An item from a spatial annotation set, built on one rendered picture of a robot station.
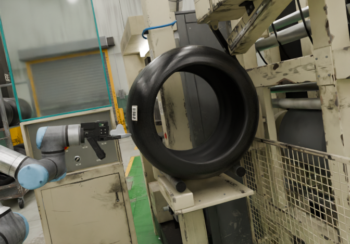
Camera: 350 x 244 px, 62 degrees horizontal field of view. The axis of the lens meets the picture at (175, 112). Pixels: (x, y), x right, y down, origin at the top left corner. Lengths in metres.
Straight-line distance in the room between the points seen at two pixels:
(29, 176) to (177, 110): 0.81
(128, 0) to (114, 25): 1.01
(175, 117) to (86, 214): 0.87
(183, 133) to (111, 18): 9.44
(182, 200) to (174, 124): 0.47
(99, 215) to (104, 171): 0.28
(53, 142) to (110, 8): 9.84
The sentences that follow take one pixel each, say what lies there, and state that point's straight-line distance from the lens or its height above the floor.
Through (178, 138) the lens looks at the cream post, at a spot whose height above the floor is 1.04.
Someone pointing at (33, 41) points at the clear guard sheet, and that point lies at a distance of 1.99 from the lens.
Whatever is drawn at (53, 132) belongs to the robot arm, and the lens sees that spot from 1.26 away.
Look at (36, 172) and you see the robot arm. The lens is 1.15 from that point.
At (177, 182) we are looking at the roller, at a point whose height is 0.92.
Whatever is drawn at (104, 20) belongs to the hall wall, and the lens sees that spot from 10.88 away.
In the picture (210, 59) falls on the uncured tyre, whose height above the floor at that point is 1.41.
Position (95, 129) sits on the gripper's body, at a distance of 1.27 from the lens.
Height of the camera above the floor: 1.31
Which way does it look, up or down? 5 degrees down
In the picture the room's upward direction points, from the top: 10 degrees counter-clockwise
